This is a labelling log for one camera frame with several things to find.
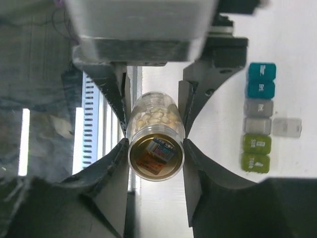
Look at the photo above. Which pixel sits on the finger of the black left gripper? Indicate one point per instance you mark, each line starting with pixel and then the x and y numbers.
pixel 113 81
pixel 192 96

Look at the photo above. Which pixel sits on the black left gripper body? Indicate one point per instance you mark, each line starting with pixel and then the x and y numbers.
pixel 223 55

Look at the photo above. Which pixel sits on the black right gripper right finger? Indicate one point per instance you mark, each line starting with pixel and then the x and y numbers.
pixel 221 204

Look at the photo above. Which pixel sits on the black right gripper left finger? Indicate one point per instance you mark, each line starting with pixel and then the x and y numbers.
pixel 89 204

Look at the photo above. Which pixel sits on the clear glass pill bottle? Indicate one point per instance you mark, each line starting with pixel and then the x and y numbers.
pixel 154 108

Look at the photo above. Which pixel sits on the weekly pill organizer strip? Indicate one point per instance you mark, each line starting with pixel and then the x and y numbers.
pixel 259 124

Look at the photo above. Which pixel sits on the grey slotted cable duct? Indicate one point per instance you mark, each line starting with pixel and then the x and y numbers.
pixel 90 105

